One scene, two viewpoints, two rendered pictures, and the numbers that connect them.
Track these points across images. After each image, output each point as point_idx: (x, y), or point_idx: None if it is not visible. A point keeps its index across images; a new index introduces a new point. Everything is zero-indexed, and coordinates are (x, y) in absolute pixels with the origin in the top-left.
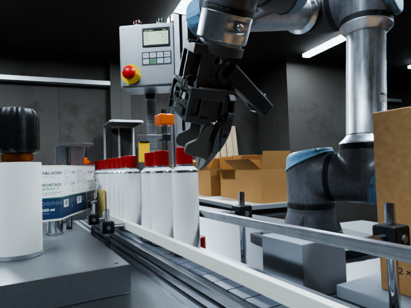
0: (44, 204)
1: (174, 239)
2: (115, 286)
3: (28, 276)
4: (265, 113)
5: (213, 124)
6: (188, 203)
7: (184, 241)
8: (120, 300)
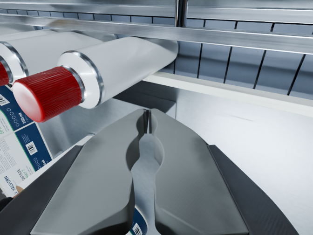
0: (17, 123)
1: (164, 79)
2: (172, 116)
3: (153, 169)
4: None
5: (122, 210)
6: (141, 73)
7: (167, 64)
8: (187, 116)
